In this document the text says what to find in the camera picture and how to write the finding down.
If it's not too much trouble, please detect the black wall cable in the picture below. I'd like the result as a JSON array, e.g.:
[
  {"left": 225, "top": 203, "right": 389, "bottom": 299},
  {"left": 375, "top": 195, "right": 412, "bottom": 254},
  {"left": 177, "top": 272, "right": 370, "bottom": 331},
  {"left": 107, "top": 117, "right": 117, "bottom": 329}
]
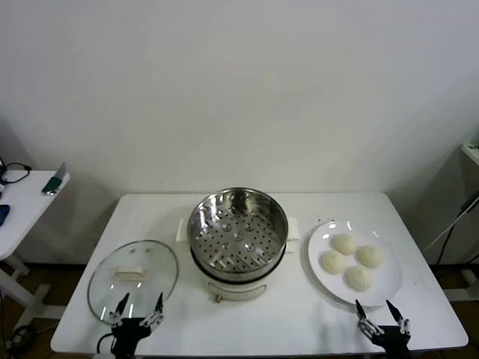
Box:
[{"left": 436, "top": 215, "right": 465, "bottom": 265}]

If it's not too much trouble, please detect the glass lid with white handle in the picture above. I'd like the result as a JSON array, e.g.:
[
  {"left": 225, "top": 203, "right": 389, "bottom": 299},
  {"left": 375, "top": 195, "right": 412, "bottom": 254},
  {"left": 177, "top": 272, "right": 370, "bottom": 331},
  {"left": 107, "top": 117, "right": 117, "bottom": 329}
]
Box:
[{"left": 87, "top": 239, "right": 179, "bottom": 325}]

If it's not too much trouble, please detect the white wall cable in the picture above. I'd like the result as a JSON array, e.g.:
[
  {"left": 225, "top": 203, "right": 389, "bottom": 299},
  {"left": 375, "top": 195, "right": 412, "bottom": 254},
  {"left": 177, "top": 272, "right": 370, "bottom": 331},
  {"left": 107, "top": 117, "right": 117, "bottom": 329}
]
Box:
[{"left": 424, "top": 207, "right": 473, "bottom": 252}]

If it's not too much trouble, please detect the black floor cable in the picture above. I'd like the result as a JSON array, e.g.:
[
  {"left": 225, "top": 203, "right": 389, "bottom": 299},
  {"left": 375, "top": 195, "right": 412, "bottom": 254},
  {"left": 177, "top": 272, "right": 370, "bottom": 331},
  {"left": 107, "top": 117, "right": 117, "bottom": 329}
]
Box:
[{"left": 7, "top": 324, "right": 38, "bottom": 352}]

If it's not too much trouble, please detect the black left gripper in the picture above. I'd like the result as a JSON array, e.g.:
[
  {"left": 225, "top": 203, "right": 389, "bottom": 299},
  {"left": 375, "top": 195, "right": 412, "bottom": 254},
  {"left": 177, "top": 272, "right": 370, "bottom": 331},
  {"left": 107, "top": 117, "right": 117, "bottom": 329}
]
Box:
[{"left": 107, "top": 292, "right": 166, "bottom": 359}]

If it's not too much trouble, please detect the white steamed baozi bun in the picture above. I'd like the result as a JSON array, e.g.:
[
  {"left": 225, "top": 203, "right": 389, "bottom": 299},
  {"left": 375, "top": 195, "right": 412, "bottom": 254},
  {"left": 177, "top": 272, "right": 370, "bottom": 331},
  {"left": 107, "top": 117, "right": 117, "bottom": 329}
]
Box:
[
  {"left": 356, "top": 245, "right": 385, "bottom": 269},
  {"left": 332, "top": 233, "right": 358, "bottom": 257},
  {"left": 319, "top": 249, "right": 347, "bottom": 274},
  {"left": 344, "top": 264, "right": 374, "bottom": 292}
]

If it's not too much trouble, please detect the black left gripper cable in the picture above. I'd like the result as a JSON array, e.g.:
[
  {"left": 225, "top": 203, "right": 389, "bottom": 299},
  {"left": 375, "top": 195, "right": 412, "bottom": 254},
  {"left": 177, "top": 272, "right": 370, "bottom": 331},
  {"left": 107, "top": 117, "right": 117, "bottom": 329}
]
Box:
[{"left": 97, "top": 332, "right": 117, "bottom": 355}]

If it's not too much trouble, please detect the white round plate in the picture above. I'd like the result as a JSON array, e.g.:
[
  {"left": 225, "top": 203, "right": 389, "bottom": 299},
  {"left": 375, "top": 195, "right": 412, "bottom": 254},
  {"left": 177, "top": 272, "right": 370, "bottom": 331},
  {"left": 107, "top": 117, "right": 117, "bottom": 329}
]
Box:
[{"left": 306, "top": 220, "right": 403, "bottom": 308}]

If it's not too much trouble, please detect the thin black cable with plug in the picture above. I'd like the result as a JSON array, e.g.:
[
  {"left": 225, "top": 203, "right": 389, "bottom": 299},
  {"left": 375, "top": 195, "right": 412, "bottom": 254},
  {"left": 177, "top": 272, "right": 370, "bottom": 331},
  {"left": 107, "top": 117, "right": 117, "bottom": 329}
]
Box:
[{"left": 0, "top": 156, "right": 31, "bottom": 185}]

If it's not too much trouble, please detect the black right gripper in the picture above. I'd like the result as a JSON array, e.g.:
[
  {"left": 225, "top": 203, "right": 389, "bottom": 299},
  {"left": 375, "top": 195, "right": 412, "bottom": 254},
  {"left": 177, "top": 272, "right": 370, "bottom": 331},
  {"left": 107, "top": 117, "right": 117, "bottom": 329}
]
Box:
[{"left": 355, "top": 298, "right": 413, "bottom": 359}]

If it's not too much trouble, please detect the stainless steel steamer basket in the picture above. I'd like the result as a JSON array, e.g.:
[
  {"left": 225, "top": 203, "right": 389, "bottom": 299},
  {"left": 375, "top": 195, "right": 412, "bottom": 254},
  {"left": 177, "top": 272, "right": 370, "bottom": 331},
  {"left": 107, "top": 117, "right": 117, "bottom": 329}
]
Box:
[{"left": 175, "top": 188, "right": 302, "bottom": 280}]

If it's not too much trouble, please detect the white side table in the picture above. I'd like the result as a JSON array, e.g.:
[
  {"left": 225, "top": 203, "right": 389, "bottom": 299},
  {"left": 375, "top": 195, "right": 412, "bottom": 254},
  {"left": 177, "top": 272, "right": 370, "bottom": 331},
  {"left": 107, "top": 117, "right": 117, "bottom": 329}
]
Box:
[{"left": 0, "top": 170, "right": 71, "bottom": 330}]

